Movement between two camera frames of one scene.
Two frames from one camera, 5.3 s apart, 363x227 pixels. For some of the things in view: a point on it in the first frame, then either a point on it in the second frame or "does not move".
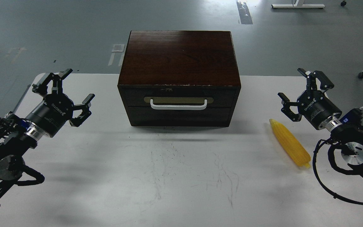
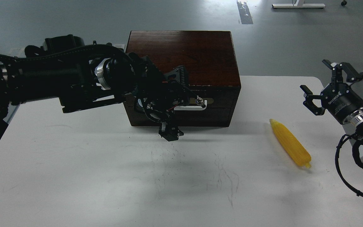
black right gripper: x=313 y=105 -> x=340 y=99
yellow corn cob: x=300 y=155 does not move
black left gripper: x=50 y=117 -> x=155 y=94
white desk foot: x=299 y=4 does not move
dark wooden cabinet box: x=180 y=78 does not move
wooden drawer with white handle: x=178 y=98 does not move
